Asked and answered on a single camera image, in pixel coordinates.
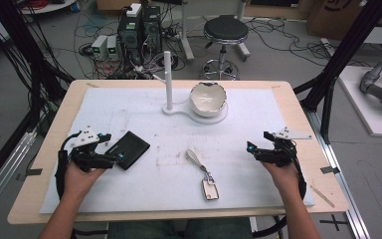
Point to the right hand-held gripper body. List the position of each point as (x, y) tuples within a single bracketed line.
[(280, 149)]

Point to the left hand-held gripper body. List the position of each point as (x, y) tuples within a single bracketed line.
[(85, 156)]

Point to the black case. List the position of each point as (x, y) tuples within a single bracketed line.
[(130, 150)]

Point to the person's left hand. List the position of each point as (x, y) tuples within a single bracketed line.
[(79, 181)]

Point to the person's right hand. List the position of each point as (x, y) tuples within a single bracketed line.
[(282, 179)]

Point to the wooden table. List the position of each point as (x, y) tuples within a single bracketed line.
[(318, 186)]

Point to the black tape strip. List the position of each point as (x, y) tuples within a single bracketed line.
[(33, 172), (330, 170)]

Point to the thin wooden stick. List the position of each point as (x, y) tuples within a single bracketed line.
[(322, 196)]

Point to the white table mat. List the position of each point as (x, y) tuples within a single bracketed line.
[(179, 139)]

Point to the white ceramic bowl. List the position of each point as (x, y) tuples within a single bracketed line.
[(208, 99)]

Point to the white stand with pole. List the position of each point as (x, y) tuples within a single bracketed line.
[(168, 83)]

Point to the small white power box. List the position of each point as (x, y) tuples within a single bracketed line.
[(112, 46), (99, 46)]

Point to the white floor board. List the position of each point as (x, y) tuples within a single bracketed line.
[(361, 106)]

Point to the black computer tower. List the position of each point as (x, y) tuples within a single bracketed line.
[(139, 36)]

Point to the black round stool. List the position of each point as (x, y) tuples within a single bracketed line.
[(226, 30)]

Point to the white box on tower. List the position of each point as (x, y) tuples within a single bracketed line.
[(134, 10)]

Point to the cardboard box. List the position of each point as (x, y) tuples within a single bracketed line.
[(341, 16)]

